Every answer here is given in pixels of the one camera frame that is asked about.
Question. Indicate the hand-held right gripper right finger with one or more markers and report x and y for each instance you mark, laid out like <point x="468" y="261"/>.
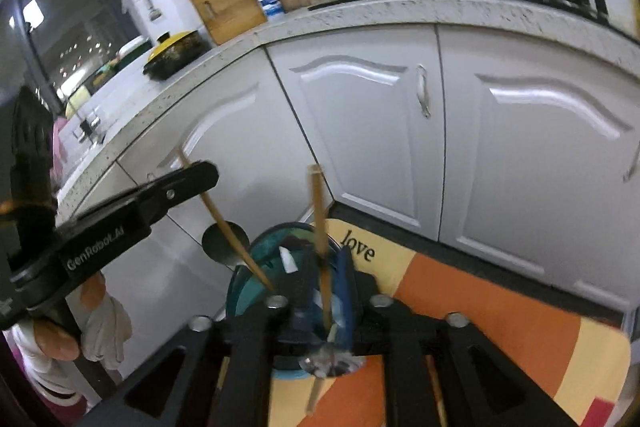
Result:
<point x="345" y="297"/>

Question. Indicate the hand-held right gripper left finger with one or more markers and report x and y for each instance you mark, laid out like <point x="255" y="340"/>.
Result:
<point x="306" y="287"/>

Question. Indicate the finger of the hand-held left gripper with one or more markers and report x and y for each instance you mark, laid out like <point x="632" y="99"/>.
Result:
<point x="185" y="184"/>

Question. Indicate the white ceramic spoon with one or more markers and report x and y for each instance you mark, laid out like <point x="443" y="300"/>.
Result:
<point x="288" y="261"/>

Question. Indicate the white utensil holder teal lid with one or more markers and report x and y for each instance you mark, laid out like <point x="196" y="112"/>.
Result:
<point x="260" y="252"/>

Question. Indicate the wooden chopstick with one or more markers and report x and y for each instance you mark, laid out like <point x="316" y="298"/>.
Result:
<point x="320" y="227"/>
<point x="235" y="242"/>

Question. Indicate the small metal spoon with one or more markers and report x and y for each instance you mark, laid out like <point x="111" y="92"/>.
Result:
<point x="330" y="363"/>

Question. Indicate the large metal spoon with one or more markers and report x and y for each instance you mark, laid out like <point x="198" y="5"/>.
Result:
<point x="220" y="244"/>

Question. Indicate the person's left forearm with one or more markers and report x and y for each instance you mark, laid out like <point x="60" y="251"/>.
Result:
<point x="65" y="401"/>

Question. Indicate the person's left hand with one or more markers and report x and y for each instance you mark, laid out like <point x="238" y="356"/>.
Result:
<point x="107" y="327"/>

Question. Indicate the white cabinet door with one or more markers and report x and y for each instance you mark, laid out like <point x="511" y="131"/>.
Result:
<point x="540" y="187"/>
<point x="360" y="132"/>
<point x="165" y="277"/>
<point x="240" y="142"/>

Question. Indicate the black pot yellow lid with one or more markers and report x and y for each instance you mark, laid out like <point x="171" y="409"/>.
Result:
<point x="175" y="54"/>

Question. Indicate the orange yellow printed tablecloth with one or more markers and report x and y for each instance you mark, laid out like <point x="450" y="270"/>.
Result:
<point x="500" y="337"/>

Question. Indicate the small hanging metal tool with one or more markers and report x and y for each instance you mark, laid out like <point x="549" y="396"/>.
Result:
<point x="151" y="9"/>

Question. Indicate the wooden cutting board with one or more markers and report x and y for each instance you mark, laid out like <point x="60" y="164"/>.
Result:
<point x="230" y="7"/>

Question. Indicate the dark window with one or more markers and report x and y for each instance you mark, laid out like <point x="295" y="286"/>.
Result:
<point x="75" y="32"/>

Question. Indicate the blue packet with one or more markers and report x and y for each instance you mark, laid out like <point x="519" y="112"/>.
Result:
<point x="267" y="2"/>

